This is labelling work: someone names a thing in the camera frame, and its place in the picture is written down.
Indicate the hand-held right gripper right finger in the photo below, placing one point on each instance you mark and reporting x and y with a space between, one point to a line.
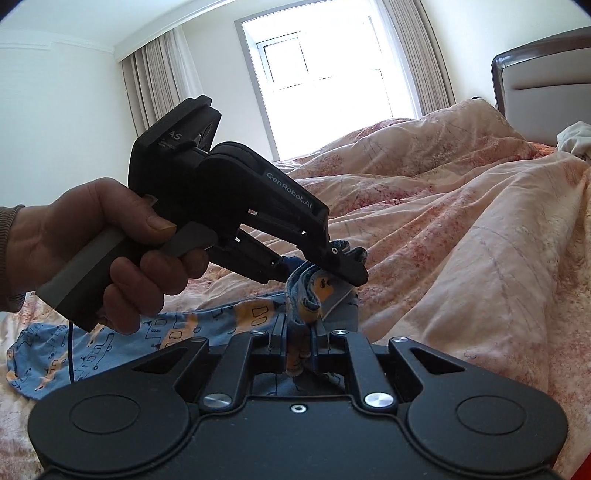
325 350

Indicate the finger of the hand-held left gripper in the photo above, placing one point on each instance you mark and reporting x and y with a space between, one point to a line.
288 265
346 267

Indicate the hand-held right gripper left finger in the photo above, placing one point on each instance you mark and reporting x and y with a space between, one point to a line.
272 346

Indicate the blue printed pants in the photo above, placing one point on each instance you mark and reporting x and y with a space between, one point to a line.
231 318

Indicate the person's left hand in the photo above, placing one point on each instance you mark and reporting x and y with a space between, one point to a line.
83 212

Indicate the pink floral blanket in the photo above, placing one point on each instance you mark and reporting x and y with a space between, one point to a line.
461 230

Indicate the beige curtain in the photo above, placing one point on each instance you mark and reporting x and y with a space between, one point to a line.
152 78
429 55

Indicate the bright window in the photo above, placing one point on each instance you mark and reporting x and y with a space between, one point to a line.
323 69

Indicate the white crumpled cloth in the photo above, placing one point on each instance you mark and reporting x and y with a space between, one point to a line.
577 141

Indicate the brown padded headboard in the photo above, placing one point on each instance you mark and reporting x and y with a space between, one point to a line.
545 92

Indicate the red cloth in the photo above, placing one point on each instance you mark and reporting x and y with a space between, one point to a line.
582 474

